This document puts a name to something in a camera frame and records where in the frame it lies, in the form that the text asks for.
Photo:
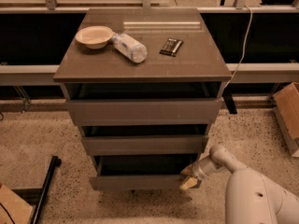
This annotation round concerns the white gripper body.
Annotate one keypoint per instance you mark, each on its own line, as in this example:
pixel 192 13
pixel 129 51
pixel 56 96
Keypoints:
pixel 198 171

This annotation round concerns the grey bottom drawer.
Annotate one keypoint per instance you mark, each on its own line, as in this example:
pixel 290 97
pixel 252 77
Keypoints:
pixel 132 172

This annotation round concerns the grey drawer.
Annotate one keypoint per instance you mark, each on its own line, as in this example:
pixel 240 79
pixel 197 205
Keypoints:
pixel 143 112
pixel 145 145
pixel 132 172

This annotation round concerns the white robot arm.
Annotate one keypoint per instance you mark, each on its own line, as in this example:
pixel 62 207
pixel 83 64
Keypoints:
pixel 250 197

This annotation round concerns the grey middle drawer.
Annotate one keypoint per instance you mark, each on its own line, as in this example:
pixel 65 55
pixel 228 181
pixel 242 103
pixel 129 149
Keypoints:
pixel 145 145

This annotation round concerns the grey top drawer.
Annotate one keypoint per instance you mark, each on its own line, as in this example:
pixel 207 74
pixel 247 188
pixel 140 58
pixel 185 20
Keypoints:
pixel 143 112

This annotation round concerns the grey drawer cabinet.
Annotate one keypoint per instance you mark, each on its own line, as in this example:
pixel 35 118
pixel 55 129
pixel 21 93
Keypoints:
pixel 197 72

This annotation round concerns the black table leg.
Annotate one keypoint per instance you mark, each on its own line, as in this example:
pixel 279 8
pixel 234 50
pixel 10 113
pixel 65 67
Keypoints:
pixel 228 100

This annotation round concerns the cardboard box right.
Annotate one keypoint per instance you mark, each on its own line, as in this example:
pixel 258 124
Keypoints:
pixel 287 113

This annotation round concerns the cardboard box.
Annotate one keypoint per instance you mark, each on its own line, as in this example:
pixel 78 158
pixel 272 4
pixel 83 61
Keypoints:
pixel 287 113
pixel 13 208

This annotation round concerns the black snack packet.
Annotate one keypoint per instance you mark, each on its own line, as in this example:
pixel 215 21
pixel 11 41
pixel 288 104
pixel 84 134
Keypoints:
pixel 171 47

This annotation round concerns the clear plastic water bottle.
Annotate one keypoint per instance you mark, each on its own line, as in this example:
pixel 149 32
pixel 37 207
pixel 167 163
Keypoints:
pixel 130 47

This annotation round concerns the white paper bowl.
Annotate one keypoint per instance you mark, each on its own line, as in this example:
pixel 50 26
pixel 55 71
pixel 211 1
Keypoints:
pixel 94 37

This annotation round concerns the cardboard box left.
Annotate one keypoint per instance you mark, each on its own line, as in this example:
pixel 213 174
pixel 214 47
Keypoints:
pixel 13 208

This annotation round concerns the black metal frame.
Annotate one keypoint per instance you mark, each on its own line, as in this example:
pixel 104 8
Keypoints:
pixel 36 197

